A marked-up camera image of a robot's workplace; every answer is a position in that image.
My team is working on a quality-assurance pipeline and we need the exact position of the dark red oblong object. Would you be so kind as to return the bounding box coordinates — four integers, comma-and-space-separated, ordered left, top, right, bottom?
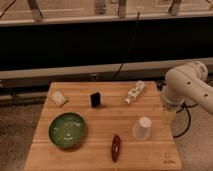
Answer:
111, 135, 121, 162

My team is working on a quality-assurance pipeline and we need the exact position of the black eraser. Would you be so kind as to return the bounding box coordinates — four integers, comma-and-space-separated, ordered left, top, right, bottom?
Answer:
90, 92, 101, 107

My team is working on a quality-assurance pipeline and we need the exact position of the black cable on floor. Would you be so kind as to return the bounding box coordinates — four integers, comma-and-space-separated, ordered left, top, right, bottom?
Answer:
155, 80, 199, 139

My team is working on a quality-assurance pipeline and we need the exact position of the green ceramic bowl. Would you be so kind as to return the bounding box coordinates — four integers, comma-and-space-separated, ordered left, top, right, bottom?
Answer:
48, 112, 86, 149

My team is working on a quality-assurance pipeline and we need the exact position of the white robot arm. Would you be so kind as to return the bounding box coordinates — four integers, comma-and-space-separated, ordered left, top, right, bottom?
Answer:
160, 61, 213, 125

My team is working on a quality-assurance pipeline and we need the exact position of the black power cable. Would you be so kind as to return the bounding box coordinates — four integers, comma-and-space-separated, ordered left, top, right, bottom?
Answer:
111, 9, 141, 81

